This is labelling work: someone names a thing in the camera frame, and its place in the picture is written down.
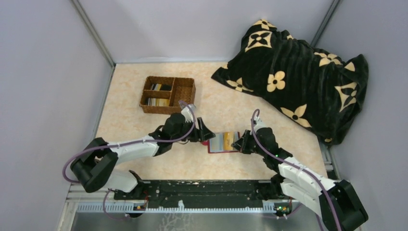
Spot red leather card holder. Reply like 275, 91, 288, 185
202, 131, 241, 154

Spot brown wicker basket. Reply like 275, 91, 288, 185
140, 76, 196, 115

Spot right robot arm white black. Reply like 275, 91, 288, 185
232, 128, 369, 231

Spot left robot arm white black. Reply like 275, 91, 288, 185
70, 113, 216, 193

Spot cards in lower compartment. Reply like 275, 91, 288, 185
145, 98, 170, 107

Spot cards in compartment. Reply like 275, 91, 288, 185
149, 83, 172, 91
145, 98, 170, 107

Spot cards in upper compartment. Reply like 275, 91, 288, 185
149, 83, 172, 91

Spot black floral blanket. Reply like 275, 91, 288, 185
212, 19, 369, 145

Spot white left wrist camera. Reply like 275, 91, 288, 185
180, 104, 196, 122

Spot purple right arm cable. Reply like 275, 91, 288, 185
250, 109, 343, 231

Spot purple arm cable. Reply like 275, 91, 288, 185
250, 109, 343, 231
62, 100, 197, 220

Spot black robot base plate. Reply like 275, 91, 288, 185
114, 180, 289, 209

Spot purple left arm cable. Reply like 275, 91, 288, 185
62, 100, 197, 220

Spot aluminium frame rail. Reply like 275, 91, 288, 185
65, 180, 356, 214

